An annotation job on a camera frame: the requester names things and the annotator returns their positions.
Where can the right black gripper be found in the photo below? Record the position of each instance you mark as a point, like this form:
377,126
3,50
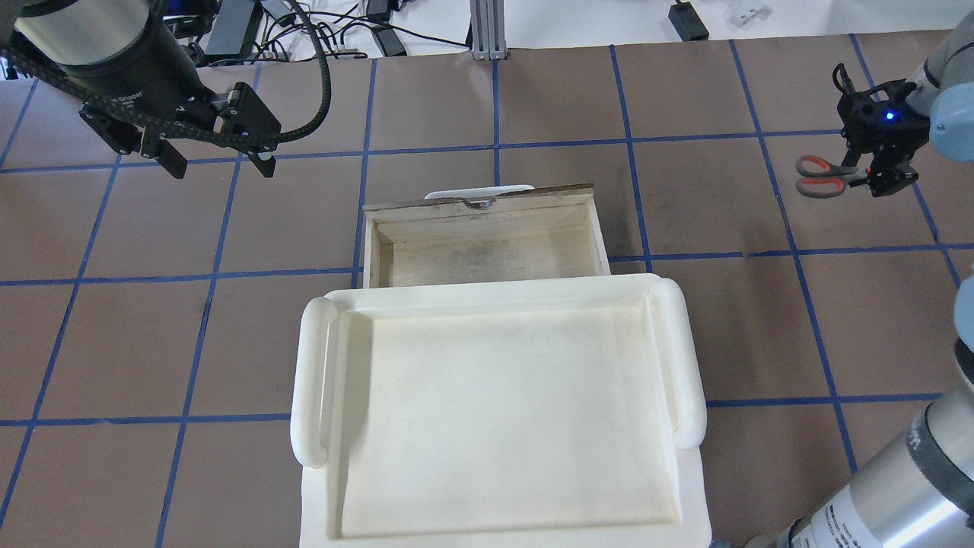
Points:
875,135

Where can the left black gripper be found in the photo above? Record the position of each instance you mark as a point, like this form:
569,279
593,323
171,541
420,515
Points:
122,70

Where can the orange grey scissors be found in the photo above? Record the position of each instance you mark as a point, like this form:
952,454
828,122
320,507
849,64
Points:
821,179

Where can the wooden drawer white handle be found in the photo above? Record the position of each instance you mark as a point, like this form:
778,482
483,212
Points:
491,234

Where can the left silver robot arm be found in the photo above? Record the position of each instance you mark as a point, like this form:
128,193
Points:
33,39

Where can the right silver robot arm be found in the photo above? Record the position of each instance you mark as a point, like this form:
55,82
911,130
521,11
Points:
917,490

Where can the black power adapter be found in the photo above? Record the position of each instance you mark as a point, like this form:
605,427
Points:
686,22

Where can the white plastic tray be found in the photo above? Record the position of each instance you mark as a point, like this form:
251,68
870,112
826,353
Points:
543,413

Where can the aluminium frame post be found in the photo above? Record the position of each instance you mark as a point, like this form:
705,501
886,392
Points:
487,30

